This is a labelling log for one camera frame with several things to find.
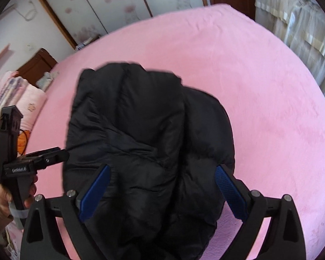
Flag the folded striped pink quilt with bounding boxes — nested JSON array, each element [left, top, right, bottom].
[[0, 71, 29, 115]]

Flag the pink bed sheet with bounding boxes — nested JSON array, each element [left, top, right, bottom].
[[27, 4, 325, 259]]

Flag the white lace covered furniture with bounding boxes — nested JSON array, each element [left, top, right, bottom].
[[255, 0, 325, 96]]

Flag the brown wooden headboard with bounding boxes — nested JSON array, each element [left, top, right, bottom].
[[17, 48, 58, 87]]

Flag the person's left hand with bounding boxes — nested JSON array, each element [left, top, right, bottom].
[[0, 174, 39, 210]]

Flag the grey cloth near headboard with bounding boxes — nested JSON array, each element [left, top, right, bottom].
[[36, 71, 60, 92]]

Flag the items on bedside table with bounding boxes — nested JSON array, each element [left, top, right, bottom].
[[75, 35, 101, 51]]

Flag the black puffer jacket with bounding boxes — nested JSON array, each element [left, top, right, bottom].
[[63, 63, 235, 259]]

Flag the floral sliding wardrobe doors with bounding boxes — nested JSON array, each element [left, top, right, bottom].
[[39, 0, 208, 48]]

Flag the white wall cable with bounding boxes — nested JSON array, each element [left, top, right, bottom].
[[13, 0, 39, 23]]

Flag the pink cartoon pillow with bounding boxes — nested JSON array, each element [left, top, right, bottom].
[[16, 84, 47, 155]]

